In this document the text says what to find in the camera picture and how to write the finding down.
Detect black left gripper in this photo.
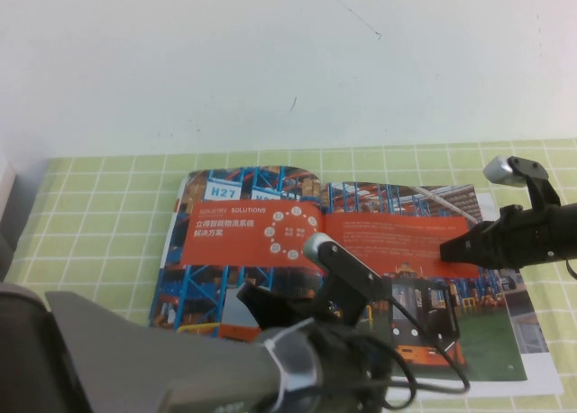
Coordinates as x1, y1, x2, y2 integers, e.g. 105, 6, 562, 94
236, 282, 389, 343

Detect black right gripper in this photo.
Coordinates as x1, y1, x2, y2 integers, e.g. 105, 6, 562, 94
439, 205, 527, 270

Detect glossy company brochure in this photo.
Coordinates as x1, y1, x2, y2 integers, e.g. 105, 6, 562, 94
148, 164, 564, 399

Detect green white checked tablecloth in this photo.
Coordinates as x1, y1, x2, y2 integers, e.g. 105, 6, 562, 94
0, 138, 577, 413

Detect white grey box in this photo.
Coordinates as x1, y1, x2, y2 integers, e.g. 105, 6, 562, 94
0, 158, 19, 279

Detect white cable tie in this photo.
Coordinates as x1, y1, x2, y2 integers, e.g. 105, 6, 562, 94
263, 317, 316, 409

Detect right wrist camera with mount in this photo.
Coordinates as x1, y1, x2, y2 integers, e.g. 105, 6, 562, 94
482, 155, 563, 212

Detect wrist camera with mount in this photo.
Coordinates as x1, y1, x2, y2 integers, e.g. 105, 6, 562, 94
302, 232, 389, 331
482, 155, 563, 212

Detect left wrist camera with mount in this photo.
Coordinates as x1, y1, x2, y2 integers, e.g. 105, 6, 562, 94
302, 232, 389, 331

